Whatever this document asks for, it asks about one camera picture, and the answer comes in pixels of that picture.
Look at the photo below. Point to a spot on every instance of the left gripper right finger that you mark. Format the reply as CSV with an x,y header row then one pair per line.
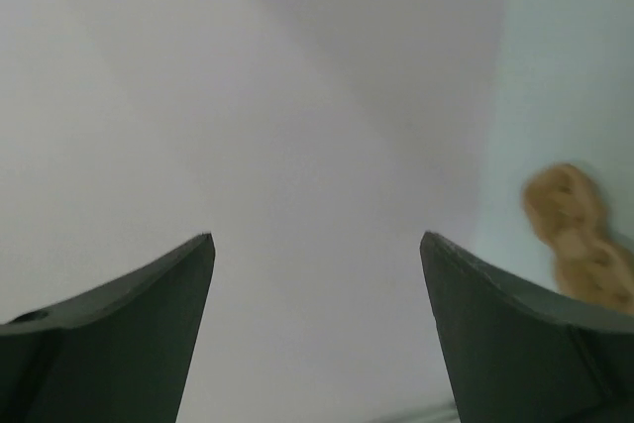
x,y
516,352

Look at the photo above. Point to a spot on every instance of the cardboard cup carrier stack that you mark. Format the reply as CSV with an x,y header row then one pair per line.
x,y
568,215

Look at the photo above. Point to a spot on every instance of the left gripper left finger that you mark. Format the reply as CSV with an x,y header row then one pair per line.
x,y
120,352

